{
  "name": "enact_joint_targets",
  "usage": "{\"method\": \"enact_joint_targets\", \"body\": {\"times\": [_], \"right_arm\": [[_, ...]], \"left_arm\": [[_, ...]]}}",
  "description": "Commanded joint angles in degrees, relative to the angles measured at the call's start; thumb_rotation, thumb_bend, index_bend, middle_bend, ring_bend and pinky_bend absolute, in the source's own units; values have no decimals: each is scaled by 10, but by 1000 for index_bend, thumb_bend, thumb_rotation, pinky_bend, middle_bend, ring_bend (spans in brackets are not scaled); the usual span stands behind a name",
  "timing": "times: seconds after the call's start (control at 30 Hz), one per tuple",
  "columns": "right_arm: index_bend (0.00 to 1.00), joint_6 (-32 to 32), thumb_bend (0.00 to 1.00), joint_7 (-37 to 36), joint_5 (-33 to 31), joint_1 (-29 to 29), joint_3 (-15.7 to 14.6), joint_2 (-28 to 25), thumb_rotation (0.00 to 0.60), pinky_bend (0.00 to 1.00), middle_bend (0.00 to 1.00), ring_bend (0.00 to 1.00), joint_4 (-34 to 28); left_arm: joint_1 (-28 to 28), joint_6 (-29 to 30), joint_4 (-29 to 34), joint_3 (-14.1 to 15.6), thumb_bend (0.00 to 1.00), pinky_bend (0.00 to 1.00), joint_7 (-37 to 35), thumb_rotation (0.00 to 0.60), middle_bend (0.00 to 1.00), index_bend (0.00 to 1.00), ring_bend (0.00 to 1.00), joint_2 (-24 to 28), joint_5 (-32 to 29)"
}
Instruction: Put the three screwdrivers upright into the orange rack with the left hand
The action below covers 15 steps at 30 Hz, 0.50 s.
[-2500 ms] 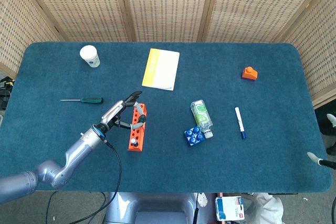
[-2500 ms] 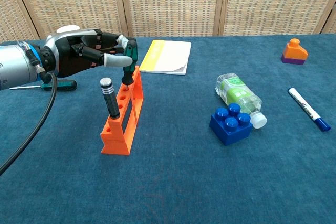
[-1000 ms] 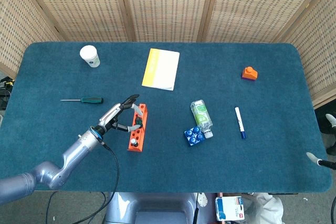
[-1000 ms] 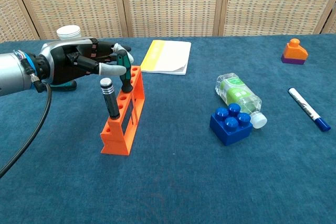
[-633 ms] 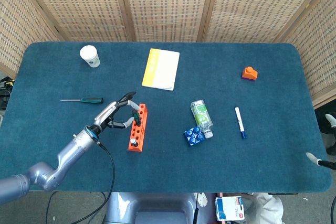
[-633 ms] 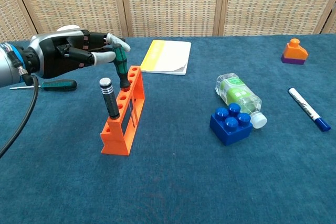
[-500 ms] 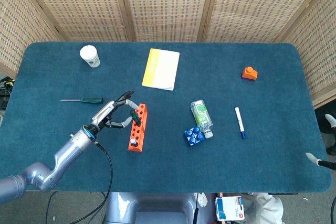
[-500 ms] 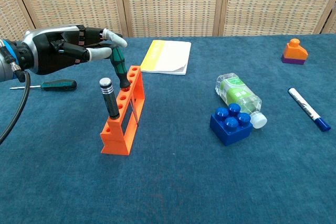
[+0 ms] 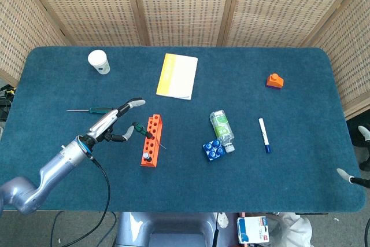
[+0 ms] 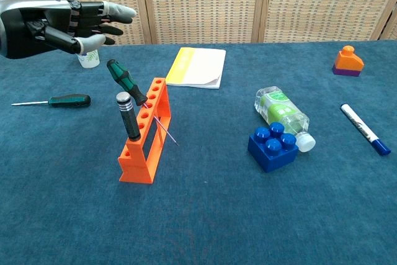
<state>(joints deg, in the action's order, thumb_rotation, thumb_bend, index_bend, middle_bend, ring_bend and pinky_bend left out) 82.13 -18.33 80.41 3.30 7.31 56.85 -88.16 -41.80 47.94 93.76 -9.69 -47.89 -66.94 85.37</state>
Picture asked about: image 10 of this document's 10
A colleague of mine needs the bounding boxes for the white paper cup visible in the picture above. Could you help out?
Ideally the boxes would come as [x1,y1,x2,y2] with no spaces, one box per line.
[76,49,100,69]

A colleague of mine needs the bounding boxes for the yellow white notepad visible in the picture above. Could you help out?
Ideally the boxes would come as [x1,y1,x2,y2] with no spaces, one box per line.
[164,47,227,90]

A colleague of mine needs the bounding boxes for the orange purple toy block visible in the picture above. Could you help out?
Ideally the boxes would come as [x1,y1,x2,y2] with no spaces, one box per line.
[332,45,365,77]

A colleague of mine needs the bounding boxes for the teal handled screwdriver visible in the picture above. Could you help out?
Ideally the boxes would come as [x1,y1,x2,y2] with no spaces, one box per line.
[11,93,92,109]

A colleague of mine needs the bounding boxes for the orange screwdriver rack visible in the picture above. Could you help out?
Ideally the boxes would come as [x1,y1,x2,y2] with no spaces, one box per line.
[118,76,171,184]

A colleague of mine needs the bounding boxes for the woven bamboo folding screen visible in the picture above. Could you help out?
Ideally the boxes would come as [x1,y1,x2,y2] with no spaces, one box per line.
[0,0,397,52]

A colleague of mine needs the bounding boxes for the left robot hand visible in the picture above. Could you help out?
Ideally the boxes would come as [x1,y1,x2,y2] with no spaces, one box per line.
[0,0,137,60]

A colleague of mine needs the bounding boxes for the black silver knurled screwdriver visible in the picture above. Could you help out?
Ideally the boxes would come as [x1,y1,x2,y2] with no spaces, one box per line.
[115,92,142,141]

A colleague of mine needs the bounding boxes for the white marker blue cap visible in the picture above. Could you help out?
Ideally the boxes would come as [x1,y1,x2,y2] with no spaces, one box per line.
[340,103,391,156]

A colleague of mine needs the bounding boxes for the blue toy brick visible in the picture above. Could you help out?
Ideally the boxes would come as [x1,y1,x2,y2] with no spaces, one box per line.
[247,122,300,173]

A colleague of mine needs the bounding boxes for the blue felt table mat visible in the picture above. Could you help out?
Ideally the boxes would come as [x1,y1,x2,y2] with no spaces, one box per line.
[0,38,397,265]

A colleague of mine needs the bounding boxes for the clear bottle green label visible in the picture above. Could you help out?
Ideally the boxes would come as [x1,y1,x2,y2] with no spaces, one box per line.
[254,86,316,153]

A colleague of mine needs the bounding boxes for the green black striped screwdriver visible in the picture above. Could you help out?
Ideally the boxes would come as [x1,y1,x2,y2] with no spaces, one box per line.
[106,58,180,146]

